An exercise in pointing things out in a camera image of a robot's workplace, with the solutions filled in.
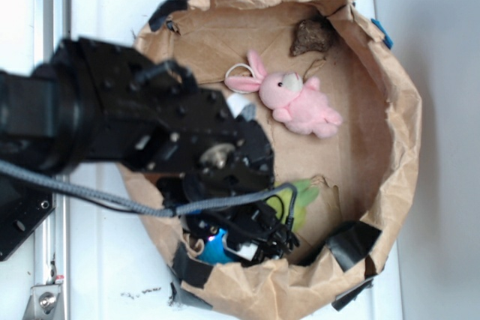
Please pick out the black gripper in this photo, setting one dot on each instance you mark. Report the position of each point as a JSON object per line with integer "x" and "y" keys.
{"x": 215, "y": 168}

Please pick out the blue ball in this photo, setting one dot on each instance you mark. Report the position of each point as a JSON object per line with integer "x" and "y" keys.
{"x": 213, "y": 252}

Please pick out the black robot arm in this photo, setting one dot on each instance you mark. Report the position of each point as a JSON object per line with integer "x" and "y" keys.
{"x": 95, "y": 102}

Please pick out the pink plush bunny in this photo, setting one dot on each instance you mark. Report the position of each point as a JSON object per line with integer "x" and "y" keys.
{"x": 298, "y": 104}

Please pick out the green plush toy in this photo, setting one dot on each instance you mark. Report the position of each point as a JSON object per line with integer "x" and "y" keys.
{"x": 306, "y": 194}

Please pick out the white plastic tray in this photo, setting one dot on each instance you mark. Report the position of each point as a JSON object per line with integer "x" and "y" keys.
{"x": 115, "y": 271}

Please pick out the brown paper bag bin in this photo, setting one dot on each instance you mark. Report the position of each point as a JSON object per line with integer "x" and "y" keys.
{"x": 366, "y": 174}

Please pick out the dark brown rock lump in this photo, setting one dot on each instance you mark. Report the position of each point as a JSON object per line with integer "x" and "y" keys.
{"x": 315, "y": 34}

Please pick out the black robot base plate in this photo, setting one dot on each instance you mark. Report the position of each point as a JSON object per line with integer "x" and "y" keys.
{"x": 23, "y": 209}

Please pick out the aluminium frame rail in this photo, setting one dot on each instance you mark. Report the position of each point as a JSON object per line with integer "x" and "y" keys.
{"x": 52, "y": 23}

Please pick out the metal corner bracket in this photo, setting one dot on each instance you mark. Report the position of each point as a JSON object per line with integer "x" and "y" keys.
{"x": 45, "y": 303}

